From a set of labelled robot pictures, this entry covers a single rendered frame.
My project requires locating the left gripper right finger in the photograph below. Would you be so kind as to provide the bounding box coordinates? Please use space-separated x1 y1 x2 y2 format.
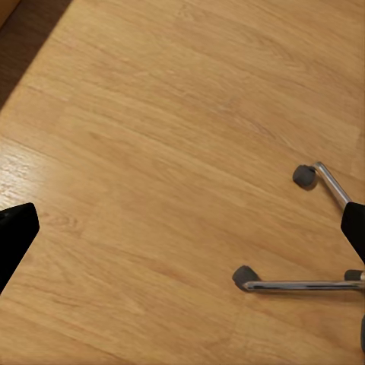
341 202 365 264

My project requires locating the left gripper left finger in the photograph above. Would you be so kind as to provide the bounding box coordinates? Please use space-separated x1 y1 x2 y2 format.
0 202 40 293

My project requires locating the swivel chair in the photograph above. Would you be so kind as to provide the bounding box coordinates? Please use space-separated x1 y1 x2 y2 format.
232 161 365 353

